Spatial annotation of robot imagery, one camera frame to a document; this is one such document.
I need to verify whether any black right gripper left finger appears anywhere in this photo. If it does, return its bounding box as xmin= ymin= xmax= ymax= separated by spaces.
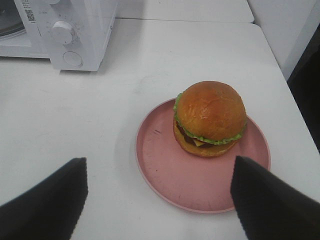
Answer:
xmin=0 ymin=157 xmax=89 ymax=240

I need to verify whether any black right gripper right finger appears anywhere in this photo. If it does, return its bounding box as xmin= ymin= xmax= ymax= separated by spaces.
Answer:
xmin=230 ymin=156 xmax=320 ymax=240

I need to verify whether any pink round plate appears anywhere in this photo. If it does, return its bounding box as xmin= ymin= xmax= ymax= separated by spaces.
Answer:
xmin=135 ymin=98 xmax=271 ymax=214

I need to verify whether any burger with lettuce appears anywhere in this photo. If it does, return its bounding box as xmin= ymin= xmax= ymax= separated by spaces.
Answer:
xmin=173 ymin=81 xmax=248 ymax=158

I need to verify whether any white round door button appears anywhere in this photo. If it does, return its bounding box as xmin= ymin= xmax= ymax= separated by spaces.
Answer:
xmin=63 ymin=51 xmax=83 ymax=67

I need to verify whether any white timer knob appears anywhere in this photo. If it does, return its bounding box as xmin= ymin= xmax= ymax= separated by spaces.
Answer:
xmin=50 ymin=20 xmax=76 ymax=45

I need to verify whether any white microwave oven body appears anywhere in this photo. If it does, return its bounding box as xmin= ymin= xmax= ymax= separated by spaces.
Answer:
xmin=0 ymin=0 xmax=118 ymax=71

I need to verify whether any glass microwave turntable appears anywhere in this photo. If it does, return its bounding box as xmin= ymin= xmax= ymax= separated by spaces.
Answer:
xmin=0 ymin=14 xmax=25 ymax=37

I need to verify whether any white adjacent table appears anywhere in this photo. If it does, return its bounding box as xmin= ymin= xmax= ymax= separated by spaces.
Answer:
xmin=116 ymin=0 xmax=255 ymax=23

